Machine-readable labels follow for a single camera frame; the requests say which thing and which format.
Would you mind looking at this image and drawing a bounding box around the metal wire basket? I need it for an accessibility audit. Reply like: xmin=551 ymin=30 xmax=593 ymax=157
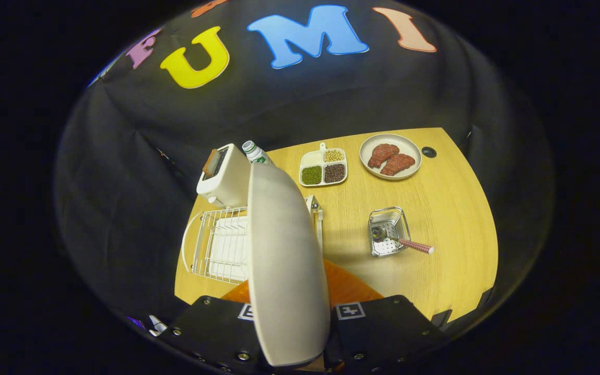
xmin=368 ymin=206 xmax=412 ymax=258

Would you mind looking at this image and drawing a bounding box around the red meat slice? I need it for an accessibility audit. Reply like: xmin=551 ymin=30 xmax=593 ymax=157
xmin=367 ymin=143 xmax=400 ymax=169
xmin=380 ymin=154 xmax=416 ymax=177

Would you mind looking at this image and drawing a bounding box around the white plastic bottle green label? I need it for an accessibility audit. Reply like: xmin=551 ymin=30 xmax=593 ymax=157
xmin=242 ymin=140 xmax=274 ymax=167

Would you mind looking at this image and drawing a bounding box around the spoon with red checked handle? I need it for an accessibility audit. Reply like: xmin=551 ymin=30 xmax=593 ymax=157
xmin=372 ymin=226 xmax=435 ymax=255

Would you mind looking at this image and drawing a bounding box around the white drip tray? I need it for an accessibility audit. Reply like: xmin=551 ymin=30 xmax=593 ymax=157
xmin=209 ymin=215 xmax=251 ymax=282

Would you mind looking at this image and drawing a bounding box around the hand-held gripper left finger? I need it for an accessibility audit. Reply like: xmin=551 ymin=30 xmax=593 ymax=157
xmin=167 ymin=280 xmax=270 ymax=373

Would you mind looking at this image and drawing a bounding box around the toast slice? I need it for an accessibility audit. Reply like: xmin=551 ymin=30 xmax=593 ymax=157
xmin=202 ymin=149 xmax=221 ymax=176

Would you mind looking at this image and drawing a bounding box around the beige round plate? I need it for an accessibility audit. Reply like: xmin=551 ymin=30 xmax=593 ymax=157
xmin=247 ymin=162 xmax=331 ymax=368

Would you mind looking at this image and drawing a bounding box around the beige plate with meat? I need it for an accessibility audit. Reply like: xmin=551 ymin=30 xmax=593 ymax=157
xmin=359 ymin=133 xmax=422 ymax=181

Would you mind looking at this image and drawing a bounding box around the black backdrop cloth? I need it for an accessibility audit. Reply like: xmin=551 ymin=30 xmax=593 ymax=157
xmin=53 ymin=0 xmax=556 ymax=339

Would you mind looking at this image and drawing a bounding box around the white divided dish with beans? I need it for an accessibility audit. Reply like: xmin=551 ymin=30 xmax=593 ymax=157
xmin=299 ymin=142 xmax=348 ymax=188

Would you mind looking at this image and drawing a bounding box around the white wire dish rack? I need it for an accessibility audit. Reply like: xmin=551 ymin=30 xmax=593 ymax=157
xmin=181 ymin=195 xmax=324 ymax=284

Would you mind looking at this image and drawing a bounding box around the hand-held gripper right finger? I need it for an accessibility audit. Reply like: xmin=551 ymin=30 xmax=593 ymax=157
xmin=323 ymin=259 xmax=447 ymax=373

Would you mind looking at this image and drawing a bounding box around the white toaster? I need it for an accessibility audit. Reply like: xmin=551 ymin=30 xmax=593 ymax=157
xmin=196 ymin=143 xmax=252 ymax=209

